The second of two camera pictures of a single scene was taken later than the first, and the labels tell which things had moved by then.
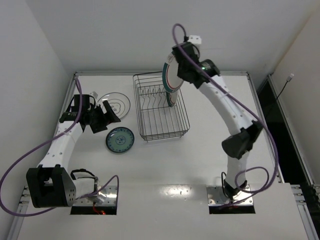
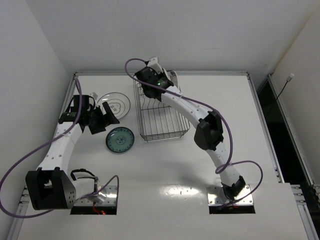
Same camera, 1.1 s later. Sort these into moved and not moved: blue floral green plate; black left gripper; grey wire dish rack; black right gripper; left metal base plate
Moved: black right gripper
Not moved: grey wire dish rack; left metal base plate; black left gripper; blue floral green plate
